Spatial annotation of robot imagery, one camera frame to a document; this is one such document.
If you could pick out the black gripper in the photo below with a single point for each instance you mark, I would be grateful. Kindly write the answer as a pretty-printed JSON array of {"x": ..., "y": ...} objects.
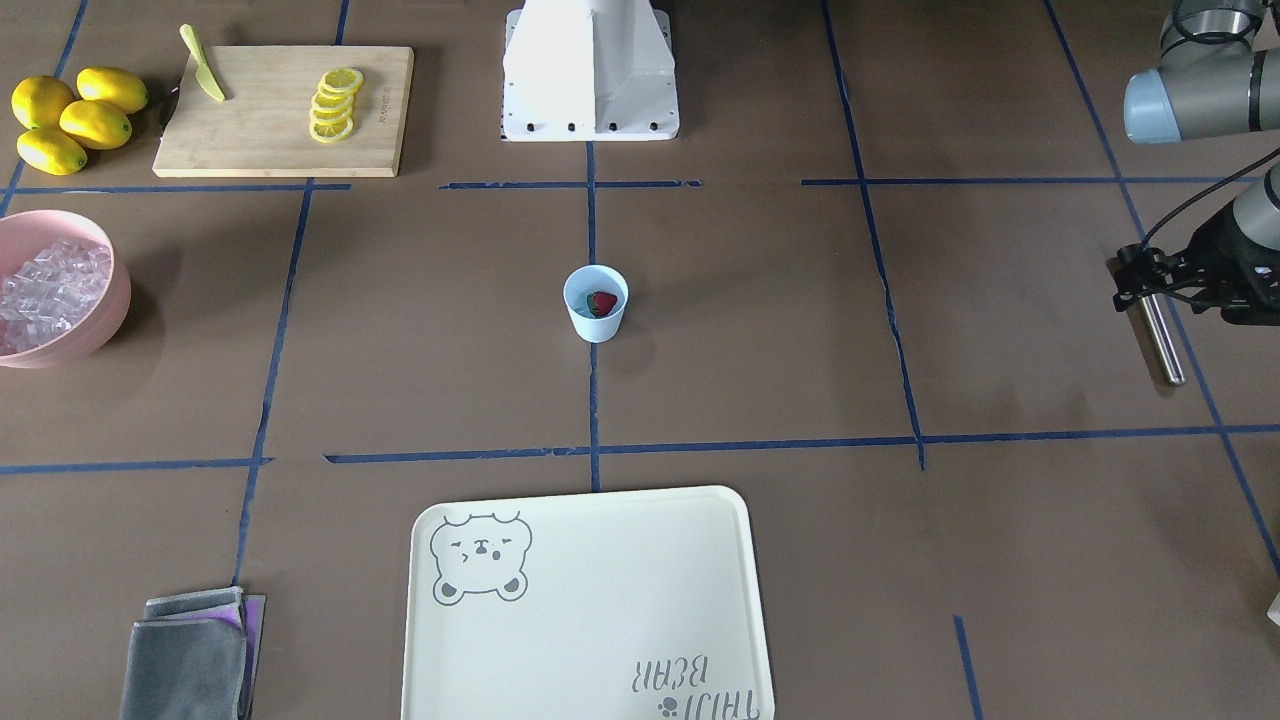
[{"x": 1226, "y": 252}]

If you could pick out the steel muddler with black tip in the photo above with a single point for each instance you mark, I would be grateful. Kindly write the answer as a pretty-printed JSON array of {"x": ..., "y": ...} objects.
[{"x": 1161, "y": 344}]

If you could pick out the red strawberry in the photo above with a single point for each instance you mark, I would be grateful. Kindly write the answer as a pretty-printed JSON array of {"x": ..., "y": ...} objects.
[{"x": 600, "y": 304}]

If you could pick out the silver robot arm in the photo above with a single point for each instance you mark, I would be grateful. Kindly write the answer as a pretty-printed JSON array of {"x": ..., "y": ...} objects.
[{"x": 1211, "y": 81}]

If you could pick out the light blue cup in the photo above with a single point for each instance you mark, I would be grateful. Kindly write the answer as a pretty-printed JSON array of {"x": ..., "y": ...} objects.
[{"x": 587, "y": 279}]

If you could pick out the clear ice cubes pile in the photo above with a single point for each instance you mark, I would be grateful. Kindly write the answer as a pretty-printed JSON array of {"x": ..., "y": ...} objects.
[{"x": 50, "y": 294}]

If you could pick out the cream bear tray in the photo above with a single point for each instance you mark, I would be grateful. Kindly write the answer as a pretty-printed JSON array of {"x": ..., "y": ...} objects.
[{"x": 616, "y": 605}]

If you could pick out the lemon slices row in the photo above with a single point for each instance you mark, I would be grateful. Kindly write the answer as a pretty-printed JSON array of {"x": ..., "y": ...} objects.
[{"x": 331, "y": 117}]

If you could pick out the wooden cutting board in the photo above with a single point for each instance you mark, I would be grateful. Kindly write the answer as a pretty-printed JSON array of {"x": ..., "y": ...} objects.
[{"x": 261, "y": 128}]

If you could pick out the yellow green plastic knife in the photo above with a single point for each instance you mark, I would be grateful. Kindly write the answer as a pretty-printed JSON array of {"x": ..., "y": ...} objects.
[{"x": 204, "y": 74}]

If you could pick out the grey folded cloth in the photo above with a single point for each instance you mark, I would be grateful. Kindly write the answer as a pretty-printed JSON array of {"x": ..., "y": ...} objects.
[{"x": 195, "y": 655}]

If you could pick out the yellow lemon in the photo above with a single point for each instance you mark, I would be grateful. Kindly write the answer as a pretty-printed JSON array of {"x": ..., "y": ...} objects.
[
  {"x": 37, "y": 102},
  {"x": 51, "y": 151},
  {"x": 97, "y": 125},
  {"x": 117, "y": 87}
]

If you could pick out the pink bowl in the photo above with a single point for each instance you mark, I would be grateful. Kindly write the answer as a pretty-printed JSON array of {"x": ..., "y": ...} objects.
[{"x": 26, "y": 233}]

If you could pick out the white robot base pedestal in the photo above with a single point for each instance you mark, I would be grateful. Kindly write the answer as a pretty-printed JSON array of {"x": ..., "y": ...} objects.
[{"x": 588, "y": 71}]

